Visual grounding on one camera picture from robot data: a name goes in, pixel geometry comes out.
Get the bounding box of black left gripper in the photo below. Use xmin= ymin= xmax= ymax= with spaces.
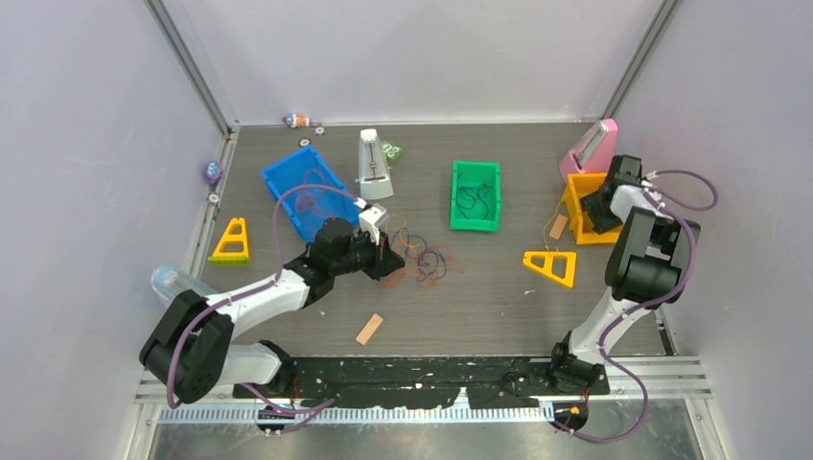
xmin=331 ymin=227 xmax=405 ymax=281

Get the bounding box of coloured cable bundle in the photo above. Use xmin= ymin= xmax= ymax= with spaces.
xmin=380 ymin=216 xmax=465 ymax=290

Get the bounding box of dark purple cable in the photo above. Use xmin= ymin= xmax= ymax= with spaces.
xmin=456 ymin=182 xmax=496 ymax=221

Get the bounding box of red purple cable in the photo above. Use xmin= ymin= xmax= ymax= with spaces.
xmin=292 ymin=166 xmax=332 ymax=218

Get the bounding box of yellow cable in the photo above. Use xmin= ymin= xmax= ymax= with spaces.
xmin=541 ymin=196 xmax=573 ymax=255

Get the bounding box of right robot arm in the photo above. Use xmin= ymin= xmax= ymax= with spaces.
xmin=546 ymin=155 xmax=700 ymax=394

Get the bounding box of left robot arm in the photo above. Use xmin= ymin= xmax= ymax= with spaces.
xmin=139 ymin=218 xmax=406 ymax=408

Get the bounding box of pink metronome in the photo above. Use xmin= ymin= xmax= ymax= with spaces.
xmin=559 ymin=118 xmax=618 ymax=183

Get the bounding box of orange plastic bin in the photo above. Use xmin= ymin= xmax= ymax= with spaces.
xmin=561 ymin=172 xmax=622 ymax=245

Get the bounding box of flat wooden block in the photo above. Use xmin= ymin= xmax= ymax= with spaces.
xmin=355 ymin=313 xmax=383 ymax=346

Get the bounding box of small wooden block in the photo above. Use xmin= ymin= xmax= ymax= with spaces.
xmin=548 ymin=214 xmax=569 ymax=241

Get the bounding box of white metronome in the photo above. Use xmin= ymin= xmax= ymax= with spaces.
xmin=359 ymin=128 xmax=394 ymax=200

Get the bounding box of blue plastic bin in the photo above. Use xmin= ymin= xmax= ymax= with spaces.
xmin=260 ymin=146 xmax=359 ymax=242

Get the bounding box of green monster toy block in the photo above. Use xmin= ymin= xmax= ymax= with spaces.
xmin=382 ymin=141 xmax=404 ymax=164

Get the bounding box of green plastic bin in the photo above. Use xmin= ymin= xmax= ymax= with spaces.
xmin=450 ymin=160 xmax=502 ymax=233

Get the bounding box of yellow triangle on green base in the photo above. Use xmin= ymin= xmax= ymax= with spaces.
xmin=207 ymin=218 xmax=251 ymax=265

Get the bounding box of small clown figurine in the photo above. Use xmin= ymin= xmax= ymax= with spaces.
xmin=281 ymin=112 xmax=312 ymax=128

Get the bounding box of purple round toy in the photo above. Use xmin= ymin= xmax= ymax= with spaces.
xmin=203 ymin=160 xmax=223 ymax=186

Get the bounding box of clear plastic bottle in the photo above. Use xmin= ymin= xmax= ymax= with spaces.
xmin=151 ymin=265 xmax=218 ymax=308

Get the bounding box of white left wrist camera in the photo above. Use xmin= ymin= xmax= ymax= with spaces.
xmin=354 ymin=197 xmax=389 ymax=245

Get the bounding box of yellow triangular plastic frame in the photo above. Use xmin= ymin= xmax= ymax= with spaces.
xmin=522 ymin=250 xmax=577 ymax=289

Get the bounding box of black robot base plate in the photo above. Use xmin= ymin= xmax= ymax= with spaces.
xmin=256 ymin=356 xmax=610 ymax=409

